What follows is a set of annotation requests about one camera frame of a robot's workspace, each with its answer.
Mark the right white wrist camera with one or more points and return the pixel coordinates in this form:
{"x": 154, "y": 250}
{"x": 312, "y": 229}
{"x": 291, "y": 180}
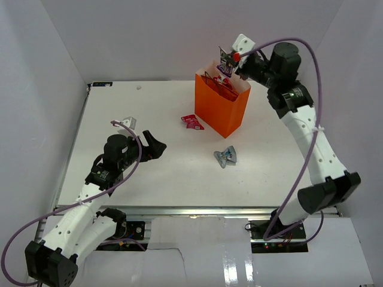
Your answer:
{"x": 243, "y": 44}

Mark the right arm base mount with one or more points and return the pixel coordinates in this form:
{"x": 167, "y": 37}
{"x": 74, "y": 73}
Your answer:
{"x": 293, "y": 241}

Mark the brown purple M&M's pack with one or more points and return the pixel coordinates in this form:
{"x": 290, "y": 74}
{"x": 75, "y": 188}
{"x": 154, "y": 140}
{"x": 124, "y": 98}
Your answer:
{"x": 227, "y": 63}

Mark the orange chips bag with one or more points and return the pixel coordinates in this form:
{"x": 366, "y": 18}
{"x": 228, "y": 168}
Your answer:
{"x": 228, "y": 93}

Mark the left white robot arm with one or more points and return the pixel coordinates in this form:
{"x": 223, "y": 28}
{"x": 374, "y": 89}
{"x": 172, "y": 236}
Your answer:
{"x": 54, "y": 261}

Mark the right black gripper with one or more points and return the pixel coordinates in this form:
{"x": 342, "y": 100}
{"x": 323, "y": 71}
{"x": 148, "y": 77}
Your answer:
{"x": 242, "y": 71}

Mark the red snack packet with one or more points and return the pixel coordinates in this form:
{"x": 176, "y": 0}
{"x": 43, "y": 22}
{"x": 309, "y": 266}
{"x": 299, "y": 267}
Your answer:
{"x": 222, "y": 80}

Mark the orange paper bag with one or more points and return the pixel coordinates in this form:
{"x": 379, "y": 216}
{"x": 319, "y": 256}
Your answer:
{"x": 219, "y": 113}

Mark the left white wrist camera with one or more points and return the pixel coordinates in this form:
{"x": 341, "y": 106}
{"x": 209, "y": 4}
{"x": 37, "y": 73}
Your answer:
{"x": 129, "y": 122}

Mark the silver blue wrapper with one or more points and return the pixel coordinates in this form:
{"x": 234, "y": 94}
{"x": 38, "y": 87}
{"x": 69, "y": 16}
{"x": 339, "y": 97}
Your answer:
{"x": 226, "y": 157}

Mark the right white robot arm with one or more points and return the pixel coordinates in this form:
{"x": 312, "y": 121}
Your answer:
{"x": 323, "y": 180}

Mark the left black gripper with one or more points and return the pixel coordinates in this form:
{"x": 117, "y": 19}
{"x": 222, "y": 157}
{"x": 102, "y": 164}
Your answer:
{"x": 154, "y": 149}

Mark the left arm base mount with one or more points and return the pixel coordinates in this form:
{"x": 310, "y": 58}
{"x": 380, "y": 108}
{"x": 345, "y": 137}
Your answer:
{"x": 128, "y": 234}

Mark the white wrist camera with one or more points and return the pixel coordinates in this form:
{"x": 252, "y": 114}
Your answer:
{"x": 243, "y": 44}
{"x": 129, "y": 122}

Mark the pink candy packet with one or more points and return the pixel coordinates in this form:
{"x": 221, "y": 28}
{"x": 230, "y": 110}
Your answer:
{"x": 192, "y": 122}

